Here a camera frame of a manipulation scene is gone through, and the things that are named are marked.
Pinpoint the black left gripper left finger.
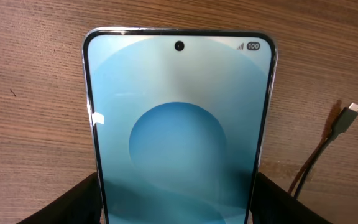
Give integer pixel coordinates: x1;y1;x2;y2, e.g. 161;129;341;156
18;173;102;224

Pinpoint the blue screen smartphone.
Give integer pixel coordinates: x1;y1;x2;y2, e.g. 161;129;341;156
81;27;278;224

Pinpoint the black USB charging cable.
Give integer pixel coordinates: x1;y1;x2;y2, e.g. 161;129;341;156
293;102;358;200

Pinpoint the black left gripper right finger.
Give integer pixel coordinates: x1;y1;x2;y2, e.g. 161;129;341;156
250;172;330;224

